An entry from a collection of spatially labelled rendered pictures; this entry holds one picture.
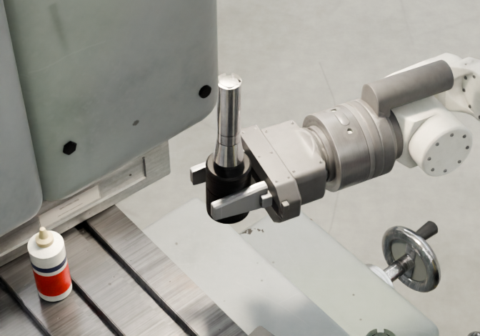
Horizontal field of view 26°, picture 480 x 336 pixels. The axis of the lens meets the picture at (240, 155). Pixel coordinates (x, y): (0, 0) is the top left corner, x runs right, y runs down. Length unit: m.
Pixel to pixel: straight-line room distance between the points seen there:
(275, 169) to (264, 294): 0.30
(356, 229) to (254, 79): 0.59
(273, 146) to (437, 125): 0.17
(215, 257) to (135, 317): 0.19
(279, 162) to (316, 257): 0.46
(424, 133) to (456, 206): 1.52
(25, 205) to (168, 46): 0.16
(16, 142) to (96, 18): 0.10
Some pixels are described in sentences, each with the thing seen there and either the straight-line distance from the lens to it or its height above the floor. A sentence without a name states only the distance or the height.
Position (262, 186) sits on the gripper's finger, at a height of 1.15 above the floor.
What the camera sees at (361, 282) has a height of 0.75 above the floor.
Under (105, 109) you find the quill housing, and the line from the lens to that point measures 0.79.
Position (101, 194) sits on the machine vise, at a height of 0.98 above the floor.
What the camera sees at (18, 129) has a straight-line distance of 0.72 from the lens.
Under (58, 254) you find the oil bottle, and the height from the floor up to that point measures 1.03.
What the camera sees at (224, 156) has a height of 1.19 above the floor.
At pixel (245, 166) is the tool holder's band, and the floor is 1.17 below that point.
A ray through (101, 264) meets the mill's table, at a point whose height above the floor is 0.95.
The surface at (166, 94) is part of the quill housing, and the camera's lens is 0.83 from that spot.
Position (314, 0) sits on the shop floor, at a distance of 3.19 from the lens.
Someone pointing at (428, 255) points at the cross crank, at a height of 0.70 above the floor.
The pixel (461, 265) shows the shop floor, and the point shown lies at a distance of 2.51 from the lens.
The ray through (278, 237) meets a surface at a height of 0.75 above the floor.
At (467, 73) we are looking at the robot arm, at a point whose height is 1.16.
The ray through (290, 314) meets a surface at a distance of 1.31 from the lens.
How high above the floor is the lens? 1.94
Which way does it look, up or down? 46 degrees down
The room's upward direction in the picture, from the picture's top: straight up
